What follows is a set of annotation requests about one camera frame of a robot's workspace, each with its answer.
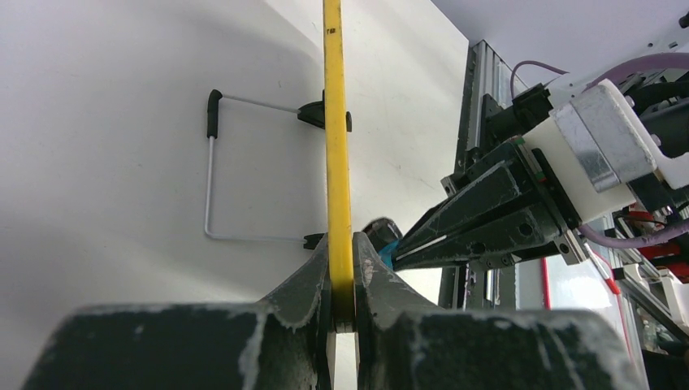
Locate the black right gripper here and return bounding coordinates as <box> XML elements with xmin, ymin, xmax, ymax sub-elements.
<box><xmin>392</xmin><ymin>136</ymin><xmax>584</xmax><ymax>271</ymax></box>

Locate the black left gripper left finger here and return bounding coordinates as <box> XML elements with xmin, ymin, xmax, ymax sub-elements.
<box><xmin>24</xmin><ymin>240</ymin><xmax>331</xmax><ymax>389</ymax></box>

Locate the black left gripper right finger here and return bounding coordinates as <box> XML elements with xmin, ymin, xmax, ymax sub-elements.
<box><xmin>353</xmin><ymin>232</ymin><xmax>642</xmax><ymax>389</ymax></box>

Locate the yellow framed whiteboard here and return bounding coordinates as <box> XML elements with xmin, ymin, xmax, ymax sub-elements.
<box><xmin>322</xmin><ymin>0</ymin><xmax>358</xmax><ymax>390</ymax></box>

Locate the blue whiteboard eraser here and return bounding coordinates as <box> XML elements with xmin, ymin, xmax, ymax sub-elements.
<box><xmin>378</xmin><ymin>240</ymin><xmax>400</xmax><ymax>269</ymax></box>

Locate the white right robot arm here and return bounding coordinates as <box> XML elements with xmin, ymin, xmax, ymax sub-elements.
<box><xmin>380</xmin><ymin>16</ymin><xmax>688</xmax><ymax>271</ymax></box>

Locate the aluminium frame rail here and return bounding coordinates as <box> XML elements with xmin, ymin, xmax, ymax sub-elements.
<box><xmin>438</xmin><ymin>41</ymin><xmax>517</xmax><ymax>310</ymax></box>

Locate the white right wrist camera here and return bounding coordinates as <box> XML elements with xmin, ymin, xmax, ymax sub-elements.
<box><xmin>523</xmin><ymin>80</ymin><xmax>688</xmax><ymax>223</ymax></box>

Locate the wire whiteboard stand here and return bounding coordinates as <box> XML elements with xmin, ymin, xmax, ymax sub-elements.
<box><xmin>203</xmin><ymin>89</ymin><xmax>326</xmax><ymax>250</ymax></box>

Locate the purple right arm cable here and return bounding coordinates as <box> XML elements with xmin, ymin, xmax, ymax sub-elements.
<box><xmin>509</xmin><ymin>52</ymin><xmax>689</xmax><ymax>249</ymax></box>

